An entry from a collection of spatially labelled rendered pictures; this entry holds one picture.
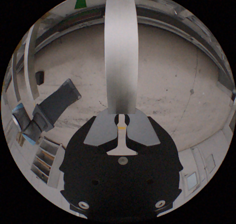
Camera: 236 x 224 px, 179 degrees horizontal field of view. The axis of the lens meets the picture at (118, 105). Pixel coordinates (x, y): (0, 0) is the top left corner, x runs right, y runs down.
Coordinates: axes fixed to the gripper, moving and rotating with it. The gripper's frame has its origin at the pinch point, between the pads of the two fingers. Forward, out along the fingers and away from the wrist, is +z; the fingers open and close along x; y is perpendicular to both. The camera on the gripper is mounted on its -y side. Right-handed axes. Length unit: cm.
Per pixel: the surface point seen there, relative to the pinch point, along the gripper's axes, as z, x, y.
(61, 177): -13, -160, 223
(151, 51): 82, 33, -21
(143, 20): 64, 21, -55
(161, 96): 84, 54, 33
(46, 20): 7.8, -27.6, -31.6
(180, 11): 6.6, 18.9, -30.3
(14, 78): 2, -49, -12
